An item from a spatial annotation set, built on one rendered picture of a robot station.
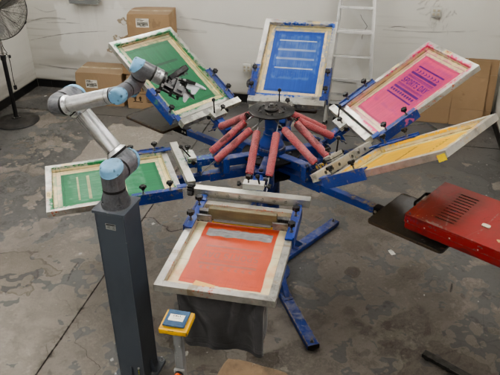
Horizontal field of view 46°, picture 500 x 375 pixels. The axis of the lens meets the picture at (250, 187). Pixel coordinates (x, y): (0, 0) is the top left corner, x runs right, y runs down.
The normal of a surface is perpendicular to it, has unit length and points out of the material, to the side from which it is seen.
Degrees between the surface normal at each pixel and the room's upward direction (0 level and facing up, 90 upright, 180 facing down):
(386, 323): 0
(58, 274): 0
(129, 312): 90
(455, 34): 90
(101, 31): 90
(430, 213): 0
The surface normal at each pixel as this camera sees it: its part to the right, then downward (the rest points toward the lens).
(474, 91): -0.21, 0.30
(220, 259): 0.00, -0.87
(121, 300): -0.29, 0.48
